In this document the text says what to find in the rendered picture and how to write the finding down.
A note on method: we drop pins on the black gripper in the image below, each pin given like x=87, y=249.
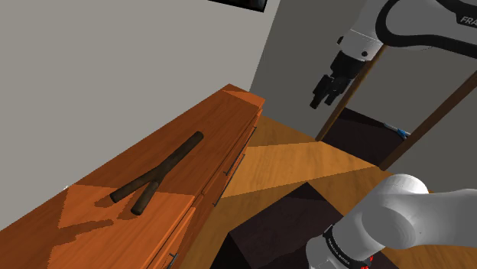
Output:
x=347, y=67

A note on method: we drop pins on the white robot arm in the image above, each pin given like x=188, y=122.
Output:
x=395, y=218

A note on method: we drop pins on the orange wooden chest of drawers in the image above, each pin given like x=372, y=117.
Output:
x=208, y=123

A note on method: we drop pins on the dark robot stand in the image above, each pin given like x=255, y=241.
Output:
x=283, y=227

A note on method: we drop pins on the dark brown forked stick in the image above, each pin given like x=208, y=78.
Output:
x=164, y=169

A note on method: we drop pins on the brown wooden door frame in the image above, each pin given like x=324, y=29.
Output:
x=428, y=125

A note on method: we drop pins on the dark framed wall picture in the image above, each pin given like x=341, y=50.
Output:
x=242, y=3

